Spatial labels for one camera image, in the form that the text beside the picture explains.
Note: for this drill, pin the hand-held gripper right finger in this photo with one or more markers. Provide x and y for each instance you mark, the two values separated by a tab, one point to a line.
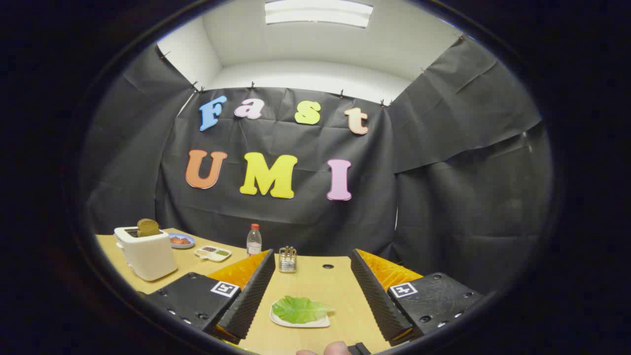
374	296

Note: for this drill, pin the red food slices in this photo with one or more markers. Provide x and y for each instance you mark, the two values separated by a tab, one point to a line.
180	241

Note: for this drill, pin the white toaster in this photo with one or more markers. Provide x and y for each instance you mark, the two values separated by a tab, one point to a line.
148	256

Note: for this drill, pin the clear plastic water bottle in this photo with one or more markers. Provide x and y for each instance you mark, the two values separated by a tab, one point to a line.
254	241

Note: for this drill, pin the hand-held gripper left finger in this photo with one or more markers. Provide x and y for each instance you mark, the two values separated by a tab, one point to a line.
251	296

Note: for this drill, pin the white divided condiment tray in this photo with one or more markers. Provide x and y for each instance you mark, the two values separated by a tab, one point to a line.
213	253

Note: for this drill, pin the ceiling light panel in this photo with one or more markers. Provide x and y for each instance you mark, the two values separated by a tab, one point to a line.
318	12

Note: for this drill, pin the blue plate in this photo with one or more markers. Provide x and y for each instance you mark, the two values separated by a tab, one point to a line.
190	242

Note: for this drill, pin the brown bread slice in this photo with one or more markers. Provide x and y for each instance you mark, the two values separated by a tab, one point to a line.
148	228

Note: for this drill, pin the green lettuce leaf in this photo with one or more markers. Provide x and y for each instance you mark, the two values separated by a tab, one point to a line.
300	308

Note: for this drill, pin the clear cutlery holder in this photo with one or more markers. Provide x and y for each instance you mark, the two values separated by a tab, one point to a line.
288	264

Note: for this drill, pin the small white rectangular plate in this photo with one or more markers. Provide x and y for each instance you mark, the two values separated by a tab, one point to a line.
296	325

